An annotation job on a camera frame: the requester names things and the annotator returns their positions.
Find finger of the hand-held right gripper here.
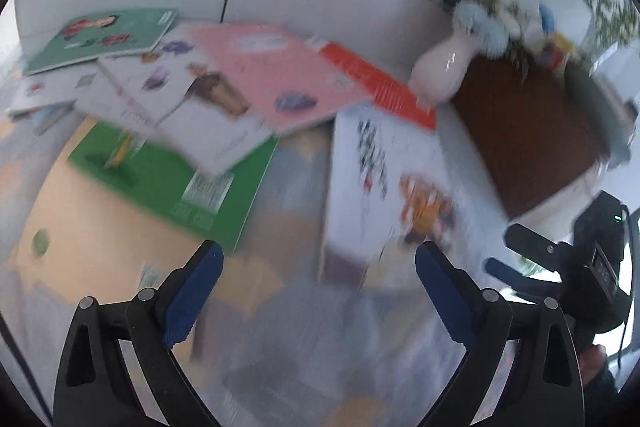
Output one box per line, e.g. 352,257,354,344
502,223,573,270
484,257,566,308

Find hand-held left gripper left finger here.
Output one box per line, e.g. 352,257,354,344
52,239,224,427

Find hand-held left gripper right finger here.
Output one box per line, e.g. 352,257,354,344
415,241,586,427

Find white cartoon-print book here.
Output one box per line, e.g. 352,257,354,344
317,103,508,290

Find green axe-print book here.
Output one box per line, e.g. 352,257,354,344
66,121,279,254

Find cream yellow large book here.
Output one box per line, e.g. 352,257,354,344
12,117,281,313

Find white warrior-print book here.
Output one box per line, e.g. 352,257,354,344
97,32,281,176

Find person's right hand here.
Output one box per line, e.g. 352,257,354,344
580,344,608,385

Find brown wooden cabinet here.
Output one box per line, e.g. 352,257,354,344
447,54,613,220

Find grey bin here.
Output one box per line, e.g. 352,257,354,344
565,67,636,168

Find small colourful boxes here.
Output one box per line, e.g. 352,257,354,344
535,32,576,68

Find white vase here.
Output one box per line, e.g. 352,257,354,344
409,29,483,104

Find pale blue book pile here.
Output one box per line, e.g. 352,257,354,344
30,103,76,135

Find pink book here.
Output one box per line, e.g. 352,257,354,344
185,23,375,136

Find green leafy plant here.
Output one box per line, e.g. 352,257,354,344
582,0,640,58

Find white book red emblem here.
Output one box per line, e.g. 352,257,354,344
7,69,101,118

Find green girl-print book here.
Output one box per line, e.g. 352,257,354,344
22,8,179,76

